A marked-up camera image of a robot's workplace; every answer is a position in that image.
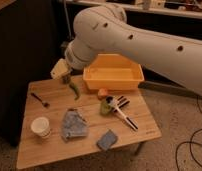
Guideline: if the blue-grey towel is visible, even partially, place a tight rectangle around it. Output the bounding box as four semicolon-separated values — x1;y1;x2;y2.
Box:
61;108;89;141

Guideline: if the grey floor rail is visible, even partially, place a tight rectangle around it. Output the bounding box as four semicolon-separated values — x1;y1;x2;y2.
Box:
139;81;202;99

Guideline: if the orange toy fruit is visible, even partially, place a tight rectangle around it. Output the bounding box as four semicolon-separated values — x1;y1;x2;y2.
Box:
97;88;109;99

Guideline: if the dark small spoon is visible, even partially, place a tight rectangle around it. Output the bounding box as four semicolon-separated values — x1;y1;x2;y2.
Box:
31;93;50;108

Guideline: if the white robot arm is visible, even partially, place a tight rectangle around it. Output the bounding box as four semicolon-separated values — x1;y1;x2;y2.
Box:
64;4;202;96

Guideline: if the dark cabinet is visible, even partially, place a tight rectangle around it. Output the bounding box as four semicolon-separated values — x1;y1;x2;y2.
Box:
0;0;57;146

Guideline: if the wooden folding table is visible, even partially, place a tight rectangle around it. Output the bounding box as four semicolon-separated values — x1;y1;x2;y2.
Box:
16;76;161;170

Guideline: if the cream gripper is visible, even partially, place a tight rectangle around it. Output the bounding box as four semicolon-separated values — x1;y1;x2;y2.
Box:
50;58;71;79

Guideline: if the black floor cable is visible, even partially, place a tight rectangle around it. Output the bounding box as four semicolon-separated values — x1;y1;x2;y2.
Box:
174;95;202;171

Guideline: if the white paper cup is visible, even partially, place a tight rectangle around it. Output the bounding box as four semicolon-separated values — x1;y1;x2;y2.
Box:
30;117;51;138

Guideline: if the yellow plastic bin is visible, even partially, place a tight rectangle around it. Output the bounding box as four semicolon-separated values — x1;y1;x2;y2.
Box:
83;54;144;90

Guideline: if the metal pole stand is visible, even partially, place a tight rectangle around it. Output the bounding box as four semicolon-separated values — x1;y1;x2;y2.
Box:
63;0;72;40

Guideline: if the blue sponge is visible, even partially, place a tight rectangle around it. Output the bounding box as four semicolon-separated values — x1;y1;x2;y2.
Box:
96;130;118;151

